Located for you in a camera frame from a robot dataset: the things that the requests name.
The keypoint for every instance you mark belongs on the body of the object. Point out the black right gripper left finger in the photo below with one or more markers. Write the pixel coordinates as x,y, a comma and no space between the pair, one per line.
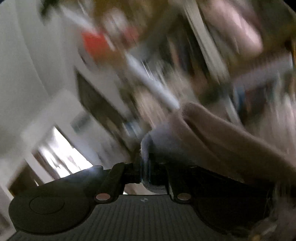
114,184

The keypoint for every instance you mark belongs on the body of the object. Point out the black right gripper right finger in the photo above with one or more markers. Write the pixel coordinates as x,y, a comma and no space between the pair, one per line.
188,184

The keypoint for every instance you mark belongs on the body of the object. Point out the lavender and beige sweater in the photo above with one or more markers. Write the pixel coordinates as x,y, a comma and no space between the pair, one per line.
194,136

